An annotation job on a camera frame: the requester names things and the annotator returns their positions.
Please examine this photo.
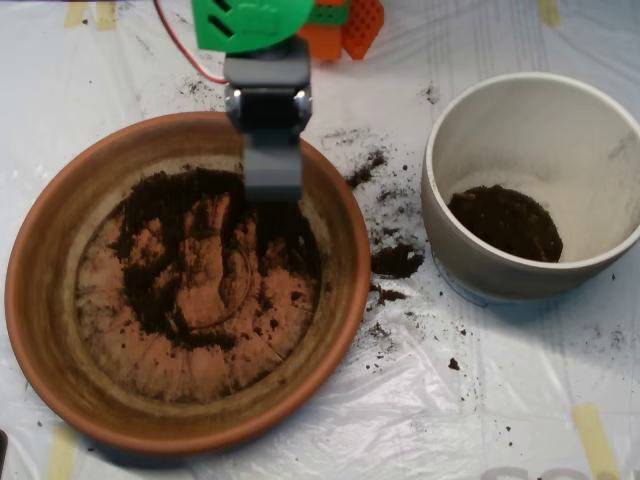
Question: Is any small spilled soil patch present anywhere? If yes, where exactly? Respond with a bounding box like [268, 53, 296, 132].
[370, 283, 407, 305]

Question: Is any long spilled soil streak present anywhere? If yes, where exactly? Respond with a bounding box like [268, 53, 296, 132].
[344, 146, 390, 190]

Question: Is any white ceramic pot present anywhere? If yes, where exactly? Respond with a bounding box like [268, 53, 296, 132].
[420, 71, 640, 304]

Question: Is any large spilled soil pile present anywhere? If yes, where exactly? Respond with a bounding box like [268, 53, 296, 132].
[370, 243, 426, 280]

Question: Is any terracotta saucer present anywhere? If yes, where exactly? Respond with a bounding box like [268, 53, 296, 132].
[4, 111, 374, 456]

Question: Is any dark soil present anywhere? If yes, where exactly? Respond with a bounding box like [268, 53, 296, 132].
[447, 184, 565, 264]
[107, 167, 321, 351]

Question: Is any beige masking tape strip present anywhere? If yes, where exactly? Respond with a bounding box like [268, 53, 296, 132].
[47, 424, 79, 480]
[538, 0, 562, 28]
[572, 402, 622, 480]
[63, 2, 87, 29]
[96, 1, 118, 32]

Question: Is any clear plastic sheet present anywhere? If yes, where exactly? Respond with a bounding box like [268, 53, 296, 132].
[0, 0, 640, 480]

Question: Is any red white servo cable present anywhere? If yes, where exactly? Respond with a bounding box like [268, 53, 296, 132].
[153, 0, 229, 85]

